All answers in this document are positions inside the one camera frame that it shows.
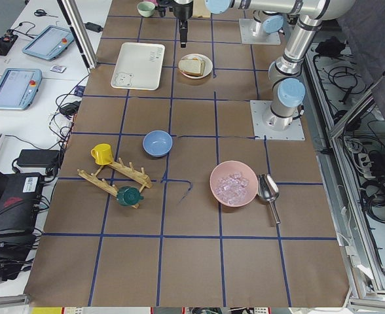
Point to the aluminium frame post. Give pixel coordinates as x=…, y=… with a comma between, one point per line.
x=73, y=19

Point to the yellow cup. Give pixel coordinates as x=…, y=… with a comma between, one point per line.
x=102, y=154

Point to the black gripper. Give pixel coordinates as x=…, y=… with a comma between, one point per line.
x=183, y=10

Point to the pink bowl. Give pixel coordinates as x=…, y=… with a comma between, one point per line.
x=233, y=183

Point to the wooden cutting board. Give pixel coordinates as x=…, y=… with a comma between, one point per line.
x=200, y=10

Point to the cream round plate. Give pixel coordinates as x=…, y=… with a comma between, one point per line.
x=208, y=65

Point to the upper teach pendant tablet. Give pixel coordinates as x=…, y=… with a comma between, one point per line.
x=50, y=43

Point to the green mug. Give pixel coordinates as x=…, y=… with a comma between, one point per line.
x=129, y=196

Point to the black laptop computer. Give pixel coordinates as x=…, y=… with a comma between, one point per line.
x=19, y=194

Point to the cream bear serving tray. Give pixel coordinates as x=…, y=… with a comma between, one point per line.
x=138, y=66

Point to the blue bowl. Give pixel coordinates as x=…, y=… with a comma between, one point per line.
x=157, y=143

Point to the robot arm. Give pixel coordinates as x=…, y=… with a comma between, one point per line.
x=288, y=91

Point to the bread slice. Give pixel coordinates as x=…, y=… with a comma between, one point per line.
x=191, y=67

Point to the black power adapter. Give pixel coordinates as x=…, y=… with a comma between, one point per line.
x=93, y=27

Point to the teach pendant tablet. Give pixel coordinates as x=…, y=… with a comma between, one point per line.
x=18, y=88
x=50, y=43

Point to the metal ladle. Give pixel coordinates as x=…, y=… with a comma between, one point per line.
x=269, y=192

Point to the large black power brick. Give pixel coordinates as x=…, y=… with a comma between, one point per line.
x=37, y=158

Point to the lower teach pendant tablet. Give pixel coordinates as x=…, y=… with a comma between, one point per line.
x=18, y=88

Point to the black scissors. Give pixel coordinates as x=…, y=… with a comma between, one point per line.
x=42, y=12

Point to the green bowl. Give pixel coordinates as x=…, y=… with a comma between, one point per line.
x=146, y=8

